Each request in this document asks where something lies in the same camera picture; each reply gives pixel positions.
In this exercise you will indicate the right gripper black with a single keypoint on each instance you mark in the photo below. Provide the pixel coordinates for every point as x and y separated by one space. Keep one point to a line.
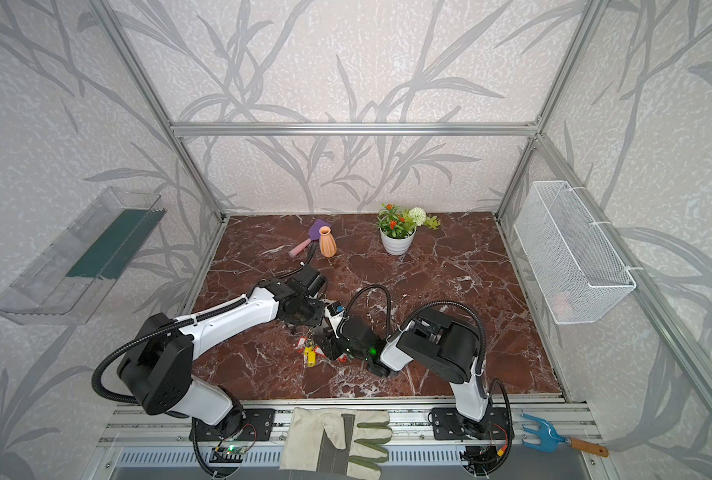
332 346

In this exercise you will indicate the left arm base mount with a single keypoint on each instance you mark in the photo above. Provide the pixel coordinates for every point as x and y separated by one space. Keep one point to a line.
254 424

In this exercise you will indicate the beige green work glove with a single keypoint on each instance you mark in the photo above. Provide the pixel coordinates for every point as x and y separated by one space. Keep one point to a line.
339 441

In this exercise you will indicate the white pot artificial plant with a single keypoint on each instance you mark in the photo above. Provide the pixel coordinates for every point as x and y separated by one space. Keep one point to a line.
398 226

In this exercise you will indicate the blue garden hand fork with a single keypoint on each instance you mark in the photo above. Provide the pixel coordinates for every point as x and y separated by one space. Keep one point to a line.
549 439

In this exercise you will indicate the clear plastic wall shelf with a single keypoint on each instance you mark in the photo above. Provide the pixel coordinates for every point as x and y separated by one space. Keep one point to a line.
67 283

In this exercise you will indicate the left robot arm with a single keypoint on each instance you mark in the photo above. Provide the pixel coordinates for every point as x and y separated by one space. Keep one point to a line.
155 370

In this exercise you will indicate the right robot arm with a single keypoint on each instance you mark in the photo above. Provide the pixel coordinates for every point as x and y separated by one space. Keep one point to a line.
444 336

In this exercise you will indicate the white wire mesh basket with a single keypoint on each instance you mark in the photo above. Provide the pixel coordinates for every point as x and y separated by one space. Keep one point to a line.
579 272

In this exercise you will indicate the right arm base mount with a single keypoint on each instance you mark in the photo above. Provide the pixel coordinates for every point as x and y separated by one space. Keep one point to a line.
448 424

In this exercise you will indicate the yellow key tag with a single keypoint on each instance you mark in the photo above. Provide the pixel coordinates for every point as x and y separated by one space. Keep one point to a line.
310 357

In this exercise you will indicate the left circuit board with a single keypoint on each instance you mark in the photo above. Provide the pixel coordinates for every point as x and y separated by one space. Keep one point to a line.
231 454

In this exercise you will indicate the orange ribbed vase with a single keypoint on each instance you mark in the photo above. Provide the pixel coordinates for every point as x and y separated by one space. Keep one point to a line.
327 242

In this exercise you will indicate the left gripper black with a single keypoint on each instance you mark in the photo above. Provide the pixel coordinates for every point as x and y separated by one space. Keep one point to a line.
299 313

